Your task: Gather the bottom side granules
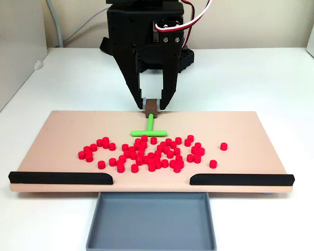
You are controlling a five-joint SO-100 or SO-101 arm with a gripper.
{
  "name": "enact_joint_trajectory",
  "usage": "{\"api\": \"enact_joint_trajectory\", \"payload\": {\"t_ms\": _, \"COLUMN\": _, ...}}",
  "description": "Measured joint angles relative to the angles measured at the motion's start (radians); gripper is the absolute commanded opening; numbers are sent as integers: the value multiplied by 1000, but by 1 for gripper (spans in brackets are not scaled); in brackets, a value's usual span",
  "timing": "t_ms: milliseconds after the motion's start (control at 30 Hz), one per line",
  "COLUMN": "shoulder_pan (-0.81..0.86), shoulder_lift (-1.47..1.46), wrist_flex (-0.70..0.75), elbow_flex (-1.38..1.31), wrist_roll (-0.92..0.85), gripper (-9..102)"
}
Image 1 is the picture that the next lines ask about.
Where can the green T-shaped pusher tool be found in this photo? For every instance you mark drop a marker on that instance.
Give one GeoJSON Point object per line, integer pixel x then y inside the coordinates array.
{"type": "Point", "coordinates": [150, 123]}

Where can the beige work board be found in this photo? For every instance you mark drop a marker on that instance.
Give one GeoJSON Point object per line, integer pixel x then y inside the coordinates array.
{"type": "Point", "coordinates": [55, 136]}

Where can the grey partition panel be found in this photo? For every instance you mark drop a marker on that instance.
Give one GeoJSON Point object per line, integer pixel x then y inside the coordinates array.
{"type": "Point", "coordinates": [13, 57]}

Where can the grey shallow tray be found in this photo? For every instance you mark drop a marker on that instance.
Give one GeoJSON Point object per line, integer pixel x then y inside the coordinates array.
{"type": "Point", "coordinates": [151, 222]}

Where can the blue board foot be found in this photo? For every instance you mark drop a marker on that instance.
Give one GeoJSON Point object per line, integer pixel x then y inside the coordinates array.
{"type": "Point", "coordinates": [267, 194]}

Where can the white corner bracket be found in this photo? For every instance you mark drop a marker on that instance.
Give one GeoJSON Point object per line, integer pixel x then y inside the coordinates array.
{"type": "Point", "coordinates": [38, 64]}

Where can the black edge rail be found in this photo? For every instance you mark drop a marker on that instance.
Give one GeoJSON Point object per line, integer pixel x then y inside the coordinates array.
{"type": "Point", "coordinates": [60, 178]}
{"type": "Point", "coordinates": [240, 179]}

